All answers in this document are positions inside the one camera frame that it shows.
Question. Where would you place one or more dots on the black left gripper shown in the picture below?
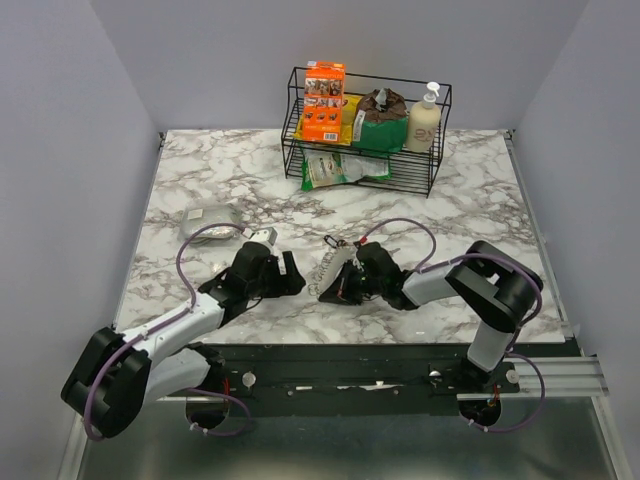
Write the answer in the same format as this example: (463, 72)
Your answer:
(289, 284)

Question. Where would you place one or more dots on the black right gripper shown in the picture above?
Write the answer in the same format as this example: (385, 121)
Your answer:
(340, 290)

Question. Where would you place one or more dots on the steel key organizer red handle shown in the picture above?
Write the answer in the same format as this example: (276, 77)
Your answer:
(325, 270)

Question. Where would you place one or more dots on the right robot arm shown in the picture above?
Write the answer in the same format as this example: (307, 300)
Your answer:
(502, 292)

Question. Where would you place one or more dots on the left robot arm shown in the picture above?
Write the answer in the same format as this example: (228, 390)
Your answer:
(117, 373)

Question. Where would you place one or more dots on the black key tag with keys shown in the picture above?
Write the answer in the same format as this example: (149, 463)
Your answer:
(337, 245)

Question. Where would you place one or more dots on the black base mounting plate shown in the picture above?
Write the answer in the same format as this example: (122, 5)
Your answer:
(351, 379)

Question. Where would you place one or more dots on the green white snack bag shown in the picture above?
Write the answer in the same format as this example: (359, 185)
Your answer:
(324, 169)

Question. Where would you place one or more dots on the green brown bag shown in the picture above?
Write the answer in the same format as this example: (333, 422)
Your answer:
(380, 123)

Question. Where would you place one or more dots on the yellow snack bag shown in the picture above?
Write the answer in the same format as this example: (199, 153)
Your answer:
(345, 120)

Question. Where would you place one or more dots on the cream lotion pump bottle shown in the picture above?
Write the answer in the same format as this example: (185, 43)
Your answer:
(423, 121)

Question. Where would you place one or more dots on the orange product box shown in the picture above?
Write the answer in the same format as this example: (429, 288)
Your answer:
(324, 79)

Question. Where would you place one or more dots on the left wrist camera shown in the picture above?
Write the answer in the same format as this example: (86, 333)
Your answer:
(266, 236)

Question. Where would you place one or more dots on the black wire shelf rack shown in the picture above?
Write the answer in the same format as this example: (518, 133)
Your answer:
(402, 171)

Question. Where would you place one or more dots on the aluminium rail frame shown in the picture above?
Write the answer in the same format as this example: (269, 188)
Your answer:
(213, 188)

